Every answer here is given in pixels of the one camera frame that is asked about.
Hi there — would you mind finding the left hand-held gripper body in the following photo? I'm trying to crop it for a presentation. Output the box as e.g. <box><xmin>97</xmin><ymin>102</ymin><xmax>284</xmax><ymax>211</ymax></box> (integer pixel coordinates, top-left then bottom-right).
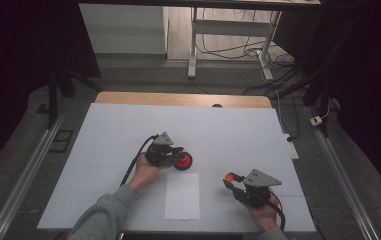
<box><xmin>144</xmin><ymin>131</ymin><xmax>179</xmax><ymax>168</ymax></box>

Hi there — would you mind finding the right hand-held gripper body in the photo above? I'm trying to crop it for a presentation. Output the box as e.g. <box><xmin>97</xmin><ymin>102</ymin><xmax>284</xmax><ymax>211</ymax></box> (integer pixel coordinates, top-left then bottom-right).
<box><xmin>232</xmin><ymin>168</ymin><xmax>283</xmax><ymax>208</ymax></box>

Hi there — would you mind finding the round red ink pad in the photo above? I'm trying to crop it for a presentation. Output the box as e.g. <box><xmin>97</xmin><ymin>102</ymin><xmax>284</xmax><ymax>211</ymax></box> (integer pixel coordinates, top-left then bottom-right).
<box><xmin>172</xmin><ymin>151</ymin><xmax>194</xmax><ymax>171</ymax></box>

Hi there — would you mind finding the person's right hand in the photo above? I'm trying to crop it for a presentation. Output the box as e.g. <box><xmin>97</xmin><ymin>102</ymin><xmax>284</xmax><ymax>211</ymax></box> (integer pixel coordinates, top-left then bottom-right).
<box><xmin>242</xmin><ymin>191</ymin><xmax>279</xmax><ymax>233</ymax></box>

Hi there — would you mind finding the person's left hand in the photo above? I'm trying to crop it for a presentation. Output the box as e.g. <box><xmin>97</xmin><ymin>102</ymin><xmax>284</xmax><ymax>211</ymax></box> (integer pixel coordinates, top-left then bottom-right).
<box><xmin>127</xmin><ymin>153</ymin><xmax>164</xmax><ymax>193</ymax></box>

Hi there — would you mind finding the large white table cover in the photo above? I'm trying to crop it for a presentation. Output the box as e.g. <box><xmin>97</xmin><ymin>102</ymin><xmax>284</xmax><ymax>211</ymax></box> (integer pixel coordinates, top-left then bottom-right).
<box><xmin>37</xmin><ymin>102</ymin><xmax>317</xmax><ymax>233</ymax></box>

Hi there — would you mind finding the white paper sheet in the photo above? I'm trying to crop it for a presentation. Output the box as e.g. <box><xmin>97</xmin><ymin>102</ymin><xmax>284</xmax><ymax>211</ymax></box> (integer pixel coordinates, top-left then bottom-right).
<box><xmin>164</xmin><ymin>172</ymin><xmax>201</xmax><ymax>221</ymax></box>

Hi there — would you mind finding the wooden table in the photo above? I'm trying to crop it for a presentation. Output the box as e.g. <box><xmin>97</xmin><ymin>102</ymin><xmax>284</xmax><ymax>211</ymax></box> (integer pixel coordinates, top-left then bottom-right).
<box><xmin>94</xmin><ymin>91</ymin><xmax>273</xmax><ymax>109</ymax></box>

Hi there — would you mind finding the white power strip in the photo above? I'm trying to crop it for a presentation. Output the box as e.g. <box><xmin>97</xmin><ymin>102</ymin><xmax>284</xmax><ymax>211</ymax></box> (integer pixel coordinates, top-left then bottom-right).
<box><xmin>282</xmin><ymin>133</ymin><xmax>300</xmax><ymax>160</ymax></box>

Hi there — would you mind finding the dark floor plate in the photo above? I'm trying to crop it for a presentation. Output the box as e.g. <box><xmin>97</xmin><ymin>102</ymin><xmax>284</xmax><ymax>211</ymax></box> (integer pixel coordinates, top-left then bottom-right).
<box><xmin>49</xmin><ymin>129</ymin><xmax>75</xmax><ymax>154</ymax></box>

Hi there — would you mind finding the black metal stand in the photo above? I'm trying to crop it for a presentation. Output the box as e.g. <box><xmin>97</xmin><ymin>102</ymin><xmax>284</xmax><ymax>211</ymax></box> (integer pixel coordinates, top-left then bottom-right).
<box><xmin>46</xmin><ymin>64</ymin><xmax>105</xmax><ymax>130</ymax></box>
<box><xmin>271</xmin><ymin>56</ymin><xmax>333</xmax><ymax>138</ymax></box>

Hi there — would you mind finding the white cabinet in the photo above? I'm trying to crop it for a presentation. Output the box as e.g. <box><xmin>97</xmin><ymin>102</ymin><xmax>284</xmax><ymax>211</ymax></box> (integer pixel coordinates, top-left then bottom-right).
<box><xmin>78</xmin><ymin>3</ymin><xmax>169</xmax><ymax>55</ymax></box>

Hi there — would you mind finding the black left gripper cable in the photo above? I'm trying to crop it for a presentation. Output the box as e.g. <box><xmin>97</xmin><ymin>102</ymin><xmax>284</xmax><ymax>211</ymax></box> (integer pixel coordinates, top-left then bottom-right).
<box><xmin>120</xmin><ymin>134</ymin><xmax>159</xmax><ymax>187</ymax></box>

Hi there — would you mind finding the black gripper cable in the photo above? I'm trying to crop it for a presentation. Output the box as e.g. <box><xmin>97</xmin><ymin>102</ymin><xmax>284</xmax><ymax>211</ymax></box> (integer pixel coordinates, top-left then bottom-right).
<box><xmin>267</xmin><ymin>188</ymin><xmax>286</xmax><ymax>233</ymax></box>
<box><xmin>120</xmin><ymin>134</ymin><xmax>159</xmax><ymax>187</ymax></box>

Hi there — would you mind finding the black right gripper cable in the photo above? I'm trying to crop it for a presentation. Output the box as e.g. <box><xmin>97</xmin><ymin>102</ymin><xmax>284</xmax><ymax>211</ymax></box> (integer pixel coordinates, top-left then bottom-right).
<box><xmin>267</xmin><ymin>188</ymin><xmax>286</xmax><ymax>233</ymax></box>

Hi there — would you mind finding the aluminium floor rail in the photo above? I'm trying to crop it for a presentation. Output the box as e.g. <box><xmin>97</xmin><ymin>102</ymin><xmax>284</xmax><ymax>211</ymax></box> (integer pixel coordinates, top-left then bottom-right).
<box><xmin>306</xmin><ymin>106</ymin><xmax>381</xmax><ymax>240</ymax></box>
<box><xmin>0</xmin><ymin>109</ymin><xmax>66</xmax><ymax>240</ymax></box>

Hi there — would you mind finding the white desk frame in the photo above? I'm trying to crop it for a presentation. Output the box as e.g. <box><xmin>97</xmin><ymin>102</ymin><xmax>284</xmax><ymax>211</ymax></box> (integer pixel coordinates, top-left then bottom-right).
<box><xmin>77</xmin><ymin>0</ymin><xmax>322</xmax><ymax>81</ymax></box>

